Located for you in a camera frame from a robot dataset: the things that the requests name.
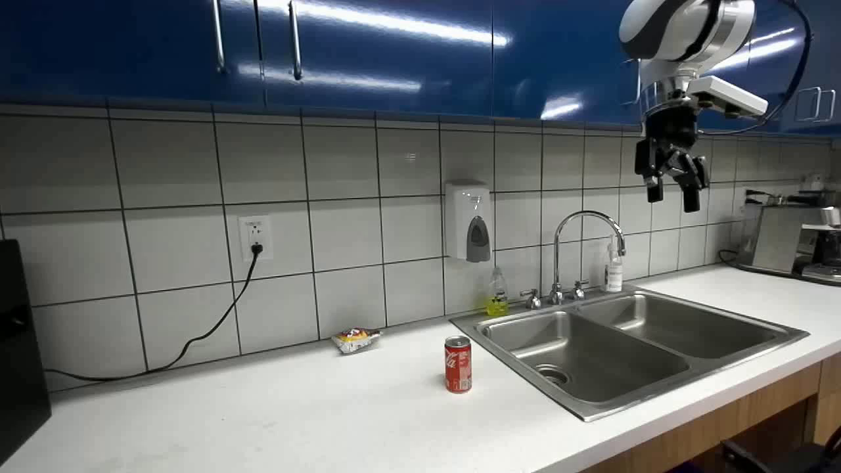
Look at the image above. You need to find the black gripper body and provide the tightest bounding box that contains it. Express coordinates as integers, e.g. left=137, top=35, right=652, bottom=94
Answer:
left=635, top=94, right=709, bottom=192

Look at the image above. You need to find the red soda can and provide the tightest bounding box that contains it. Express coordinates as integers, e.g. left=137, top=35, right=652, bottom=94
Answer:
left=443, top=335, right=476, bottom=398

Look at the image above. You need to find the stainless steel double sink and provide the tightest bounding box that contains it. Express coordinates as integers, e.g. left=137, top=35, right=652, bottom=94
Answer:
left=449, top=288, right=811, bottom=426

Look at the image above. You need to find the clear pump soap bottle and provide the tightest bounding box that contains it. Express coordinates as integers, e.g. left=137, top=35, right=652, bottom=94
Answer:
left=602, top=239, right=628, bottom=295

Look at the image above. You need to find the silver coffee machine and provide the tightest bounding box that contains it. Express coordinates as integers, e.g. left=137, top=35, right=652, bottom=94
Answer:
left=738, top=181, right=841, bottom=288

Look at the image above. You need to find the chrome gooseneck faucet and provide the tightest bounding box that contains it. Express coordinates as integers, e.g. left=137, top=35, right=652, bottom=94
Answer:
left=549, top=207, right=632, bottom=305

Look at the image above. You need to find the blue glossy cabinet door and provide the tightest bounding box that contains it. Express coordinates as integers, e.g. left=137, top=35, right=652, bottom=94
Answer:
left=486, top=0, right=815, bottom=136
left=808, top=0, right=841, bottom=136
left=255, top=0, right=495, bottom=122
left=0, top=0, right=263, bottom=115

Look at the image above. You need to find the yellow-green dish soap bottle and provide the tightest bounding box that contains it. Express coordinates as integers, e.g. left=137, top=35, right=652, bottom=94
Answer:
left=482, top=280, right=516, bottom=320

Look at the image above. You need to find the wooden base cabinet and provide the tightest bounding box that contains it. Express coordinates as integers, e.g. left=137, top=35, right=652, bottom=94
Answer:
left=581, top=352, right=841, bottom=473

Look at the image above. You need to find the black low equipment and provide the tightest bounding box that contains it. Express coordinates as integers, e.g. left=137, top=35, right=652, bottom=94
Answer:
left=721, top=426, right=841, bottom=473

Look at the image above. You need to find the crumpled snack bag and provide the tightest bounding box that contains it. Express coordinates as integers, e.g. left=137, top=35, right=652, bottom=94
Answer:
left=328, top=327, right=386, bottom=359

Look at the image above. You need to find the black box appliance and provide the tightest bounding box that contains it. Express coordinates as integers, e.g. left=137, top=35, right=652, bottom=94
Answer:
left=0, top=239, right=52, bottom=465

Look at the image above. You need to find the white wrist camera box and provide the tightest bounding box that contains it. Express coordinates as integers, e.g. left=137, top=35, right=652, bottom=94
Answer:
left=696, top=75, right=773, bottom=123

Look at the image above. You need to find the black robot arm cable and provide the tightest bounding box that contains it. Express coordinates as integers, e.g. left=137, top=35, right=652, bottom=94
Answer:
left=753, top=0, right=815, bottom=135

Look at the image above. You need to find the silver cabinet door handle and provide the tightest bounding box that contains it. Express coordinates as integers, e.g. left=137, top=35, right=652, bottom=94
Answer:
left=211, top=0, right=230, bottom=77
left=286, top=0, right=306, bottom=85
left=820, top=85, right=841, bottom=123

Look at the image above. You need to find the white wall soap dispenser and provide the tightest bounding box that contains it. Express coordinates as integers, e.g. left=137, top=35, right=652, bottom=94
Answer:
left=443, top=180, right=495, bottom=265

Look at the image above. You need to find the white wall power outlet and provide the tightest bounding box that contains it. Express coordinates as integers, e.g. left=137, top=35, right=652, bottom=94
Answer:
left=238, top=214, right=277, bottom=264

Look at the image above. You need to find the black power cable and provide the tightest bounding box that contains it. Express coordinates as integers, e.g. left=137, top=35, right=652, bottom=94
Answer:
left=42, top=244, right=267, bottom=387

